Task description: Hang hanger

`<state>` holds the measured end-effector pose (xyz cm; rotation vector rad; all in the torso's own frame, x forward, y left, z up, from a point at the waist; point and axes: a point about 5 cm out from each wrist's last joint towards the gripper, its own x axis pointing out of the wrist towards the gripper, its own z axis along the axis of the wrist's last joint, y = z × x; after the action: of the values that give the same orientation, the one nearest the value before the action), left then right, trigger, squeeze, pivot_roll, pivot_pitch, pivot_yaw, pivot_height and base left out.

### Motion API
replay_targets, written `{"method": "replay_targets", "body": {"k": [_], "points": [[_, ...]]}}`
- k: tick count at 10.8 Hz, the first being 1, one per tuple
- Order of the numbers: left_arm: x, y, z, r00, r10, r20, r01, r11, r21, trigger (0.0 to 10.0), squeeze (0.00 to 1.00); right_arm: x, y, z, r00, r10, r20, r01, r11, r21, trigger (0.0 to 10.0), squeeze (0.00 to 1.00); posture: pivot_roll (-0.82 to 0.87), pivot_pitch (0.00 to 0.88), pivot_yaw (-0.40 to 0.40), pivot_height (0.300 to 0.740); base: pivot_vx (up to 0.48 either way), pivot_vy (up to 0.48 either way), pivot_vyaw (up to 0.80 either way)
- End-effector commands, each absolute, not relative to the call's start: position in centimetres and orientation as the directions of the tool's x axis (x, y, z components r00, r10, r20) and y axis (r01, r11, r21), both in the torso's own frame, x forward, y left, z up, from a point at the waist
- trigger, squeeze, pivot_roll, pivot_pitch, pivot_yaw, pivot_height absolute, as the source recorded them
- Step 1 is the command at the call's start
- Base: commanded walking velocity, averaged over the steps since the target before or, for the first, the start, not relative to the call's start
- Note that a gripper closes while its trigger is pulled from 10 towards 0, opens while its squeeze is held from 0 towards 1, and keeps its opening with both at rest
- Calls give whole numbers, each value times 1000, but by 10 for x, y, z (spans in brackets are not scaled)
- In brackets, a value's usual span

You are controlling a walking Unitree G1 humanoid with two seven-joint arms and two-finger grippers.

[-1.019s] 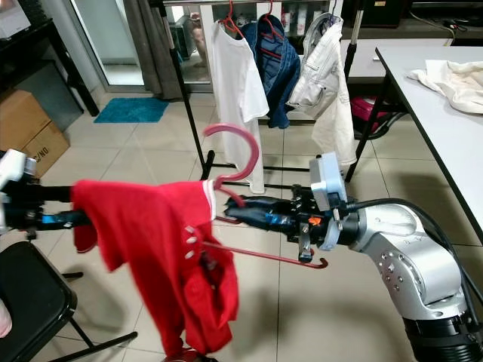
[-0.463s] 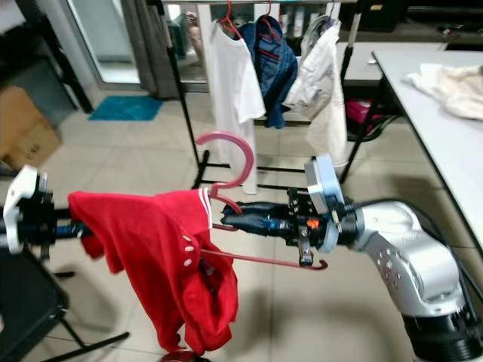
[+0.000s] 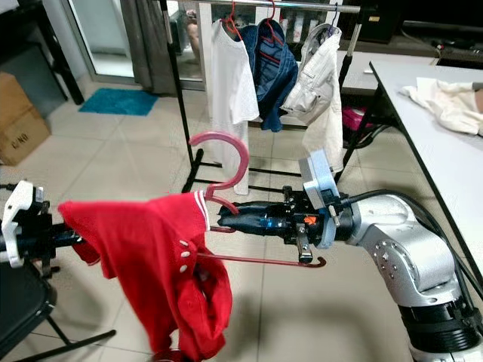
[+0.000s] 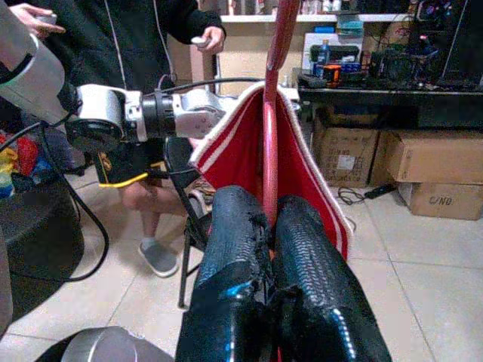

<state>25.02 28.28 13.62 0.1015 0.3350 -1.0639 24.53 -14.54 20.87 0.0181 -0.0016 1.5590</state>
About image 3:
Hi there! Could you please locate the black desk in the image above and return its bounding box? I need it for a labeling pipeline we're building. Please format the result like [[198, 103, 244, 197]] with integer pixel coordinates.
[[0, 0, 84, 106]]

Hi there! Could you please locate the white printed t-shirt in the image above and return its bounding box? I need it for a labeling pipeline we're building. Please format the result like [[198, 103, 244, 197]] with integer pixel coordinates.
[[210, 19, 261, 178]]

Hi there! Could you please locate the metal clothes rack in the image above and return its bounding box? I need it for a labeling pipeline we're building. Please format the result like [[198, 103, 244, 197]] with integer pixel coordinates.
[[158, 0, 363, 197]]

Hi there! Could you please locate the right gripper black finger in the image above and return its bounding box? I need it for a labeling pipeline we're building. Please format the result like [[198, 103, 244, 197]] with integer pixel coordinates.
[[215, 215, 284, 236], [230, 200, 282, 217]]

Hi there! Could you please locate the red polo shirt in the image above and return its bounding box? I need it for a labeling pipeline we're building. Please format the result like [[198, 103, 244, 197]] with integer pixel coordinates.
[[58, 192, 235, 361]]

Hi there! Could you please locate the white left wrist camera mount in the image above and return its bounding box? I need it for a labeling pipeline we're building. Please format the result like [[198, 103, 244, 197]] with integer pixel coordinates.
[[4, 181, 46, 268]]

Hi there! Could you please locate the large plain cardboard box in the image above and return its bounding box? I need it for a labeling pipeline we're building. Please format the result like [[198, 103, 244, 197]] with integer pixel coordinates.
[[0, 72, 35, 133]]

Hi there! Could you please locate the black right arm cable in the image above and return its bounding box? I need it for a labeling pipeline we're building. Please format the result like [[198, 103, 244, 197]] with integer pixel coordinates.
[[340, 189, 483, 302]]

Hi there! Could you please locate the aluminium glass sliding door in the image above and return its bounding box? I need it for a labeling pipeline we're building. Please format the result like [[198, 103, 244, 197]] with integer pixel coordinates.
[[64, 0, 208, 84]]

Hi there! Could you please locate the bare person leg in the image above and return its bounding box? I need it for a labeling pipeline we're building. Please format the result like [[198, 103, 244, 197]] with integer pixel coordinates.
[[185, 15, 199, 65]]

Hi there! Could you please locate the grey curtain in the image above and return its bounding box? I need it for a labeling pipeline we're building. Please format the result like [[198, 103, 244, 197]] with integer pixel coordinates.
[[121, 0, 174, 95]]

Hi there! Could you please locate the teal floor mat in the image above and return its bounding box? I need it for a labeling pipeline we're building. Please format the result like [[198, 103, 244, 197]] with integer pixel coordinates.
[[79, 89, 159, 116]]

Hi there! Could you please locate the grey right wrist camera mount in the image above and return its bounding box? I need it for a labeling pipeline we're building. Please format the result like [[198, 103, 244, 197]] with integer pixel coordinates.
[[298, 149, 344, 250]]

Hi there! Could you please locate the grey storage box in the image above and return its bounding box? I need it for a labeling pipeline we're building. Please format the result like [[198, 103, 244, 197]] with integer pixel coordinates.
[[11, 41, 69, 118]]

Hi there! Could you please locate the red plastic hanger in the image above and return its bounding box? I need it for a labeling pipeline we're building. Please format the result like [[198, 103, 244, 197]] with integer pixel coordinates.
[[189, 130, 327, 270], [221, 0, 246, 40], [259, 0, 289, 65]]

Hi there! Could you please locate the blue denim jacket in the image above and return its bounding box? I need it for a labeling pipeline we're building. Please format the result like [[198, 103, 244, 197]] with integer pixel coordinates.
[[245, 19, 299, 133]]

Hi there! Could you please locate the cardboard box black lettering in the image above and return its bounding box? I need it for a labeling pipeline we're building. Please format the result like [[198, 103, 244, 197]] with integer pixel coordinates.
[[0, 106, 52, 167]]

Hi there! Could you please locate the cream t-shirt green patch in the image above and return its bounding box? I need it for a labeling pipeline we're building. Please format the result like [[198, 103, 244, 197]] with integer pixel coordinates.
[[400, 78, 483, 137]]

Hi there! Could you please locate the black folding chair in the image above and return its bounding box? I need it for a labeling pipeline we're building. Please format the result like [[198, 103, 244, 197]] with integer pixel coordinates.
[[0, 260, 118, 362]]

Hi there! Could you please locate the white folding table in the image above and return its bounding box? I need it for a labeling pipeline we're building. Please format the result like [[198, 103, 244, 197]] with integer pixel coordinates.
[[370, 59, 483, 291]]

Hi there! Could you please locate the pink bag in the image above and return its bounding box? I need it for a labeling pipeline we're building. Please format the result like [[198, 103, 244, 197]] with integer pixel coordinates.
[[341, 106, 367, 133]]

